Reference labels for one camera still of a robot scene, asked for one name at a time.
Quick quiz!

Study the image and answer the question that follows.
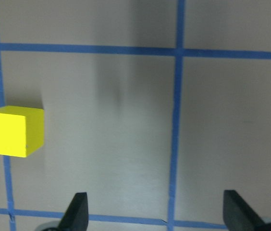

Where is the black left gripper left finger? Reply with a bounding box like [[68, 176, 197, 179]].
[[57, 192, 89, 231]]

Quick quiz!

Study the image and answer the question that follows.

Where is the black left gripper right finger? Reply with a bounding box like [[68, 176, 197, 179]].
[[222, 190, 266, 231]]

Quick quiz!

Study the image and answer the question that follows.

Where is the yellow wooden block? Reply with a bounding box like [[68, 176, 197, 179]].
[[0, 106, 44, 158]]

